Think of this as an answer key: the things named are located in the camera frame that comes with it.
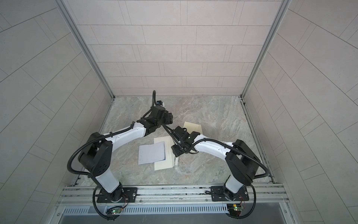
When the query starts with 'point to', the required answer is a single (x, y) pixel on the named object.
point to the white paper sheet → (151, 153)
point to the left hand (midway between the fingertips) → (172, 113)
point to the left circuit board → (113, 210)
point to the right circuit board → (235, 209)
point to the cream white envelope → (170, 160)
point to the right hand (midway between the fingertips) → (175, 152)
